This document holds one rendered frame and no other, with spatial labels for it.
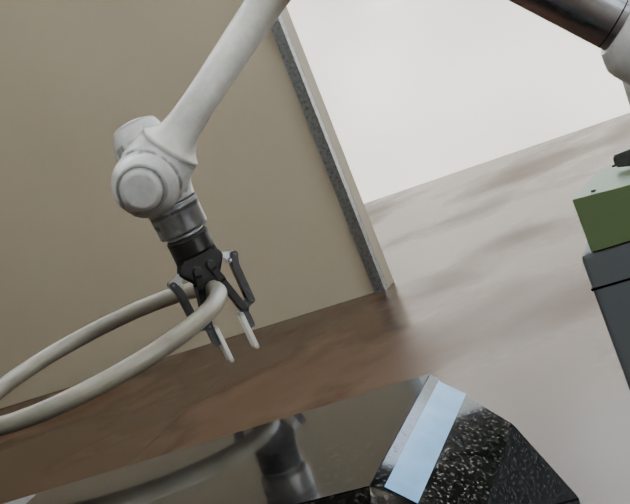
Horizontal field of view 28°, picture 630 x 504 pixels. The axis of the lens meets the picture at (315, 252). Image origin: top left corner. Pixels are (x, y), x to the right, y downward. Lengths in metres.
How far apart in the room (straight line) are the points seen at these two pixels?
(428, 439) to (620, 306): 0.71
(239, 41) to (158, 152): 0.23
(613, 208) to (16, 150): 5.55
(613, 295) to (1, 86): 5.54
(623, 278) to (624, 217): 0.10
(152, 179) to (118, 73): 4.99
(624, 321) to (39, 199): 5.50
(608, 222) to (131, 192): 0.75
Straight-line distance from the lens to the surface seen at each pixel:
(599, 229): 2.04
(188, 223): 2.12
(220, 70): 2.00
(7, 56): 7.21
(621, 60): 1.93
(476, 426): 1.53
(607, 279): 2.06
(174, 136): 1.96
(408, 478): 1.34
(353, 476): 1.34
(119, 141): 2.12
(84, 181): 7.11
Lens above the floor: 1.25
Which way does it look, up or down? 8 degrees down
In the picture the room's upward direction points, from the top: 22 degrees counter-clockwise
